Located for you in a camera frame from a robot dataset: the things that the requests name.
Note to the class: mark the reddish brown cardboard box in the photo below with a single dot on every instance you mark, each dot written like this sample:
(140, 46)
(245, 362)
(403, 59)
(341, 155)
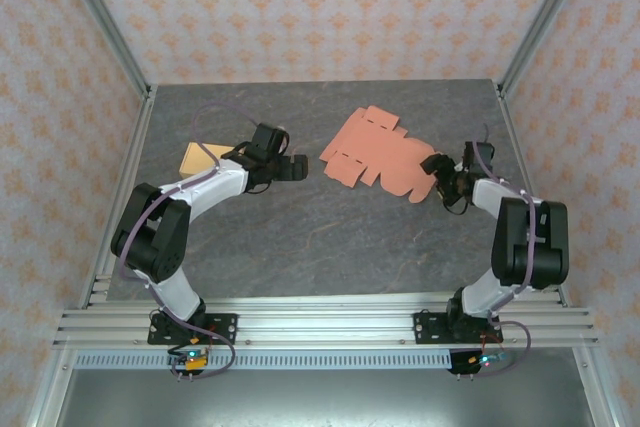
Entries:
(380, 157)

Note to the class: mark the yellow paper box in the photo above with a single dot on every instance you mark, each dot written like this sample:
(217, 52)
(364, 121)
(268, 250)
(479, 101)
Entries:
(197, 162)

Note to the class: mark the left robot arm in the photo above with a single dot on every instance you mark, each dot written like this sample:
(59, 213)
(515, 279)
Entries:
(150, 237)

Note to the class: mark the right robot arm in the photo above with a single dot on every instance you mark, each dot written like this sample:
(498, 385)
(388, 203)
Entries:
(530, 247)

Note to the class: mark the grey metal panel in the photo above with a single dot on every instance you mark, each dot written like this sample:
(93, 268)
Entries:
(325, 397)

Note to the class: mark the aluminium table side rail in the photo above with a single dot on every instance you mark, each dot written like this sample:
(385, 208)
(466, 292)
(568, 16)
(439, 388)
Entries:
(140, 132)
(515, 147)

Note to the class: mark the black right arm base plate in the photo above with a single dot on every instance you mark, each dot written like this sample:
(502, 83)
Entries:
(425, 329)

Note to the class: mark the aluminium mounting rail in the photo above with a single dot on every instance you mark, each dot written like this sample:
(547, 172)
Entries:
(325, 322)

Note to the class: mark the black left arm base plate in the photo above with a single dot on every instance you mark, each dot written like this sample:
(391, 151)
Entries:
(225, 327)

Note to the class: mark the aluminium frame post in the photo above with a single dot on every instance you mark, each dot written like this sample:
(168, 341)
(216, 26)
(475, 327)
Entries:
(545, 12)
(100, 12)

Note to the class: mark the aluminium frame leg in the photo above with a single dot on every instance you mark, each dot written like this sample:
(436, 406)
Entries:
(597, 387)
(50, 387)

